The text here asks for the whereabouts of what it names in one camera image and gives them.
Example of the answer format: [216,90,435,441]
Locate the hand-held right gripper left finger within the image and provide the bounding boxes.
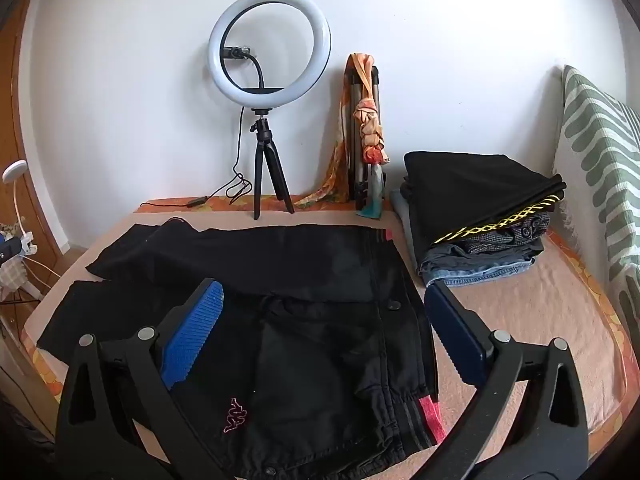
[54,278,236,480]

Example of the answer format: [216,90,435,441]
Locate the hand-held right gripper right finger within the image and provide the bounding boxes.
[411,282,591,480]

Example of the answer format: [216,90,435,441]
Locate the black pants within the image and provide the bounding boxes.
[36,217,447,480]

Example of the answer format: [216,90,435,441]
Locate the dark grey folded pants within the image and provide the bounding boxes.
[420,237,546,276]

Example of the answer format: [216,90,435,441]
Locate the blue folded jeans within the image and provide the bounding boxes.
[425,255,538,288]

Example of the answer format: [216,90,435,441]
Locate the checked folded garment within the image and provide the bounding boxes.
[450,212,551,253]

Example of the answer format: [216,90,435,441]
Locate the grey-blue folded cloth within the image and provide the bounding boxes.
[390,189,432,273]

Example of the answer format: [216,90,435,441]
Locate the orange floral bedsheet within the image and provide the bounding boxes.
[30,195,632,441]

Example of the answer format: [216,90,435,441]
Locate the black folded garment yellow print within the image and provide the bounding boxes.
[402,151,567,246]

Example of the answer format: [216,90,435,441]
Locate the black mini tripod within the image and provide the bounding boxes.
[248,107,296,221]

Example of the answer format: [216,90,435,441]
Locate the pale checked cloth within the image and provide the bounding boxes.
[0,260,27,292]

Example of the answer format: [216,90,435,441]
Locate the orange patterned scarf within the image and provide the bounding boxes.
[295,52,391,218]

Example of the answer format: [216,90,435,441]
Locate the green and white pillow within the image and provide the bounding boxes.
[551,65,640,351]

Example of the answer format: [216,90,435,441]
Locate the white desk lamp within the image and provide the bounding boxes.
[1,160,38,256]

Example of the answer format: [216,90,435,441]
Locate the black ring light cable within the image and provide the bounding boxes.
[139,107,253,209]

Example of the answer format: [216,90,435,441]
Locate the white ring light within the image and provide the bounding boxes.
[208,0,332,109]

